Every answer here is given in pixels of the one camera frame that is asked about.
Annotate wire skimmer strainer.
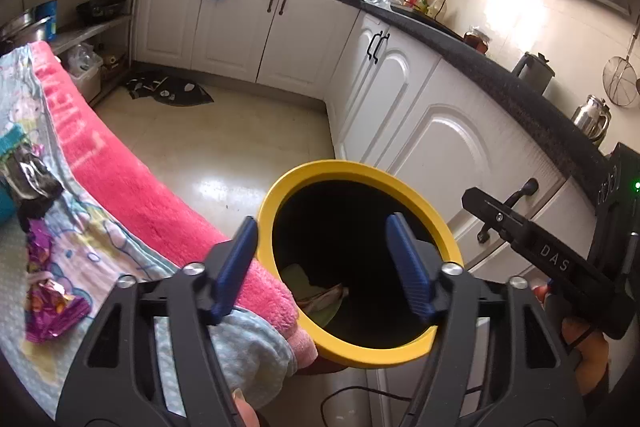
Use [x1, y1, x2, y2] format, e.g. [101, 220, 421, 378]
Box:
[602, 19, 640, 108]

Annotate clear plastic storage container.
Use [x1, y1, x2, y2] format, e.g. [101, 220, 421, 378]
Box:
[65, 44, 104, 102]

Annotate glass jar brown contents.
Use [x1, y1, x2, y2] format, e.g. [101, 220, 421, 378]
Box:
[462, 27, 493, 55]

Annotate person's left hand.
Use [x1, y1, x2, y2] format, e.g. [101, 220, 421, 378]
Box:
[233, 388, 261, 427]

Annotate green paper sheet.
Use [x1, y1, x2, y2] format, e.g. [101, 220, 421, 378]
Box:
[281, 263, 346, 329]

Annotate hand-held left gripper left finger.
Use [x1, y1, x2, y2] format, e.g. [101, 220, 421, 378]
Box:
[55, 216, 261, 427]

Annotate pink fluffy towel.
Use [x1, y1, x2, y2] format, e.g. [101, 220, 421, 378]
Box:
[30, 41, 318, 365]

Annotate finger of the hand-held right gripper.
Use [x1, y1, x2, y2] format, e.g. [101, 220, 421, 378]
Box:
[461, 187, 539, 254]

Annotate blue can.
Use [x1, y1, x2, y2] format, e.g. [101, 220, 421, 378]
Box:
[37, 1, 59, 42]

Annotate black granite countertop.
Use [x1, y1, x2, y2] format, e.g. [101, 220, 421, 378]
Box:
[142, 0, 617, 208]

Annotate black wok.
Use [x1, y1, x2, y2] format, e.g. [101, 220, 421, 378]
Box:
[76, 0, 127, 20]

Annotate metal shelf rack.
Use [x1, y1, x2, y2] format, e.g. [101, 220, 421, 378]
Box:
[0, 0, 146, 90]

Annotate purple foil wrapper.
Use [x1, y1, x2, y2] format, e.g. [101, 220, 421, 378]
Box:
[25, 219, 57, 279]
[25, 279, 92, 344]

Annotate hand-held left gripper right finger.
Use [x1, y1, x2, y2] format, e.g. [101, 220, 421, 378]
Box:
[385, 213, 587, 427]

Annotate grey jug kettle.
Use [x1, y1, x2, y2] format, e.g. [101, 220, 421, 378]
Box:
[511, 52, 557, 95]

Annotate steel kettle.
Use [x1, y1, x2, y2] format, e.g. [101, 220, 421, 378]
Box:
[571, 94, 613, 142]

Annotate yellow rimmed black trash bin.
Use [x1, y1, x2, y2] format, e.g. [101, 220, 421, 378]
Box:
[256, 160, 465, 375]

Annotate person's right hand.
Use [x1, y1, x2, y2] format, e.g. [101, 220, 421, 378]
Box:
[561, 317, 612, 408]

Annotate pale crumpled wrapper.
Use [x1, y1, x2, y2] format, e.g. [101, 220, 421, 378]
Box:
[299, 284, 350, 313]

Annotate black foil snack wrapper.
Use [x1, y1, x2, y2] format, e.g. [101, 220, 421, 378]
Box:
[2, 146, 65, 233]

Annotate steel pot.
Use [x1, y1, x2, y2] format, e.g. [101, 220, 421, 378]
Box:
[0, 9, 51, 46]

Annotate pale cartoon printed blanket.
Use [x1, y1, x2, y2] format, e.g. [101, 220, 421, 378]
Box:
[0, 46, 296, 423]

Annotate dark floor mat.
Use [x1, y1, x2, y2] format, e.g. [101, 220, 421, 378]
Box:
[124, 74, 215, 108]

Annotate white kitchen cabinets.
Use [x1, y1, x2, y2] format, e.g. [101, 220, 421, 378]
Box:
[132, 0, 608, 423]

